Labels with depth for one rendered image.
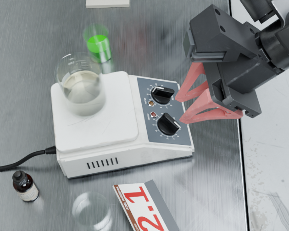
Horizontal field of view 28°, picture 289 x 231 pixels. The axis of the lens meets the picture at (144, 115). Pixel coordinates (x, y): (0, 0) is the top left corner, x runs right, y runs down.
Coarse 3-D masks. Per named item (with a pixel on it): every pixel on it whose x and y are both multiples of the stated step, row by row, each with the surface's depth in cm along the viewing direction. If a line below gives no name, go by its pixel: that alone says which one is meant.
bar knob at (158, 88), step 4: (156, 88) 87; (160, 88) 87; (164, 88) 88; (168, 88) 88; (152, 92) 88; (156, 92) 87; (160, 92) 87; (164, 92) 88; (168, 92) 88; (172, 92) 88; (152, 96) 88; (156, 96) 88; (160, 96) 88; (164, 96) 88; (168, 96) 88; (156, 100) 88; (160, 100) 88; (164, 100) 88; (168, 100) 89
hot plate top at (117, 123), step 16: (112, 80) 86; (128, 80) 86; (112, 96) 85; (128, 96) 85; (64, 112) 84; (112, 112) 83; (128, 112) 83; (64, 128) 83; (80, 128) 82; (96, 128) 82; (112, 128) 82; (128, 128) 82; (64, 144) 81; (80, 144) 81; (96, 144) 81
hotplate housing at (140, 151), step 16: (160, 80) 91; (144, 128) 84; (112, 144) 83; (128, 144) 82; (144, 144) 83; (160, 144) 84; (176, 144) 85; (192, 144) 87; (64, 160) 82; (80, 160) 83; (96, 160) 84; (112, 160) 84; (128, 160) 85; (144, 160) 86; (160, 160) 87; (80, 176) 88
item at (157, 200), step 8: (128, 184) 84; (136, 184) 85; (144, 184) 86; (152, 184) 86; (152, 192) 85; (120, 200) 81; (152, 200) 85; (160, 200) 85; (160, 208) 84; (128, 216) 80; (160, 216) 83; (168, 216) 83; (168, 224) 83; (176, 224) 82
